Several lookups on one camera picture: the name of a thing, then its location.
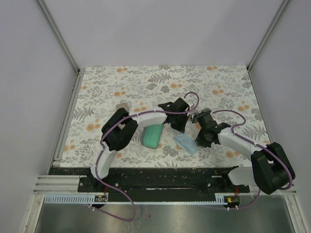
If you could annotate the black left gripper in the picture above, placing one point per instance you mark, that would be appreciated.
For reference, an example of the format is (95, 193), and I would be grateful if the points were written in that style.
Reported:
(181, 128)

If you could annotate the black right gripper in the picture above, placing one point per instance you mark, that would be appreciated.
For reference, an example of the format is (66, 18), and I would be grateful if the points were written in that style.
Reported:
(200, 142)

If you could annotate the grey-blue glasses case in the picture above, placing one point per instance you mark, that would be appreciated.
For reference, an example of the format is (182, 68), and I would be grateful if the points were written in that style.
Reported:
(150, 137)

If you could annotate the beige glasses case green lining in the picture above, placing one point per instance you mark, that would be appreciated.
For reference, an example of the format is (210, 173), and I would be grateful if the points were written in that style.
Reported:
(123, 105)

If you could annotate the black aviator sunglasses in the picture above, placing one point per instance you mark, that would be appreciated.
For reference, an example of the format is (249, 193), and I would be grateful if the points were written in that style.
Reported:
(194, 116)

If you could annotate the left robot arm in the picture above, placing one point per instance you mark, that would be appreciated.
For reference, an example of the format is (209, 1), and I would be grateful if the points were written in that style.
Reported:
(118, 131)

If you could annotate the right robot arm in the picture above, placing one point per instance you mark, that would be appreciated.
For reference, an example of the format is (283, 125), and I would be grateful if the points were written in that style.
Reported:
(270, 168)

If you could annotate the floral patterned table mat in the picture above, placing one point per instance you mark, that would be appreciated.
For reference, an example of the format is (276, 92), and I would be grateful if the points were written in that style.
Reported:
(226, 90)

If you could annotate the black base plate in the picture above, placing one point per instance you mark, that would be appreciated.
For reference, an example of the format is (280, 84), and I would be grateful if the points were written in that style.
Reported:
(168, 181)

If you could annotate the left aluminium frame post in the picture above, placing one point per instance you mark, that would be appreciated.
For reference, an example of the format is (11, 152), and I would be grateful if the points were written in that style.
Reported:
(56, 32)

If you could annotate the aluminium frame post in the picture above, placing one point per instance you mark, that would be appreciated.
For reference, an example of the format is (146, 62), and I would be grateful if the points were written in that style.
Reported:
(56, 32)
(268, 33)

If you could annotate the white slotted cable duct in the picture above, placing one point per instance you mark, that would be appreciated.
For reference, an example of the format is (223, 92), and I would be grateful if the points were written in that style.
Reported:
(151, 198)

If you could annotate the aluminium rail profile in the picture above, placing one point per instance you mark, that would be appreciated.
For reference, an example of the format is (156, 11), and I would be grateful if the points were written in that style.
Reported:
(57, 184)

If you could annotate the right aluminium frame post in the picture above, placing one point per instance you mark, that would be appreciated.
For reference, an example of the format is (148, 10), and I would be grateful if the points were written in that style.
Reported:
(268, 33)

